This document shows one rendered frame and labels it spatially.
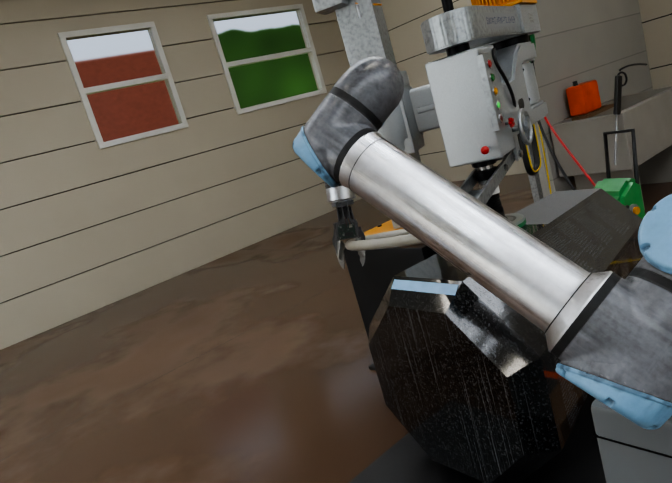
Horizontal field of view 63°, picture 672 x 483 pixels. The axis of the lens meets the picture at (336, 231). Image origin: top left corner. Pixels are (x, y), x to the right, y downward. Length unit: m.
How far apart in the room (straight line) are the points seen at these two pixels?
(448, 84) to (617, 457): 1.52
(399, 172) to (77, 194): 6.71
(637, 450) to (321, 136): 0.73
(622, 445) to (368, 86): 0.74
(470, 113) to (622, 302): 1.46
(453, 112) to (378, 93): 1.23
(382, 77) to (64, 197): 6.60
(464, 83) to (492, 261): 1.40
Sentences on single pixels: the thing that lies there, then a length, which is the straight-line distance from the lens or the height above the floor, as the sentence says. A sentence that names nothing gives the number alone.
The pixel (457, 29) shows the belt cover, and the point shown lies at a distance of 2.19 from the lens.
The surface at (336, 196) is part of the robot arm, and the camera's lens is 1.69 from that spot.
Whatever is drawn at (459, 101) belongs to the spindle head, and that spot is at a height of 1.35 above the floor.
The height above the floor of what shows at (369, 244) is 1.06.
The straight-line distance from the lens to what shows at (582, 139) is 5.05.
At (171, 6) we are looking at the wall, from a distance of 8.48.
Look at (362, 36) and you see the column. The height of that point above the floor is 1.76.
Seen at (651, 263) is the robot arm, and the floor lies 1.12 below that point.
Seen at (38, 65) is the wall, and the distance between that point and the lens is 7.67.
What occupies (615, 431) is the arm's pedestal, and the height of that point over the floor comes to 0.81.
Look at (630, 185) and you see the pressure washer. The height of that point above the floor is 0.55.
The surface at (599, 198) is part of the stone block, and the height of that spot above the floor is 0.78.
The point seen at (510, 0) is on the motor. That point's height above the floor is 1.71.
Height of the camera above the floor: 1.42
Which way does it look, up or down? 11 degrees down
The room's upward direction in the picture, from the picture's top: 16 degrees counter-clockwise
